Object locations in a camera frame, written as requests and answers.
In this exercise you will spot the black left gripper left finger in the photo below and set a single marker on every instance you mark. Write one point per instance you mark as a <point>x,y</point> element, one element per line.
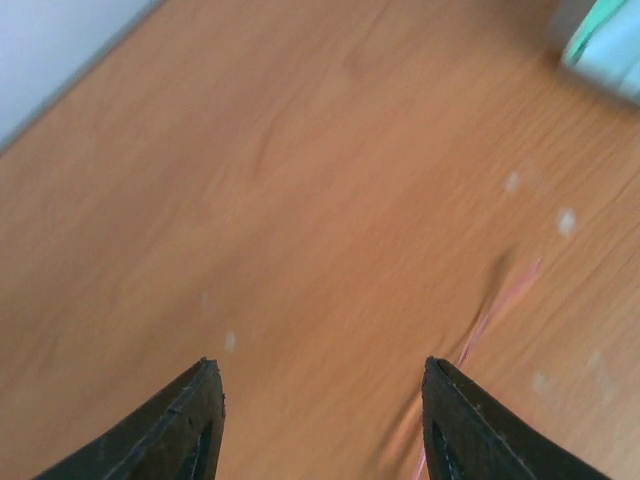
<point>176,434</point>

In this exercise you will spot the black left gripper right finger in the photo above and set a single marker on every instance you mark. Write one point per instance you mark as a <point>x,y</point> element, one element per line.
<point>468,434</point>

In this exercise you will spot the grey glasses case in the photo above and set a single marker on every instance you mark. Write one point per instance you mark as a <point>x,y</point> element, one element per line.
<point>573,24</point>

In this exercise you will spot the light blue cleaning cloth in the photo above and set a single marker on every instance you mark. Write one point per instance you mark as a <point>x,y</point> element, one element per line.
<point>611,56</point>

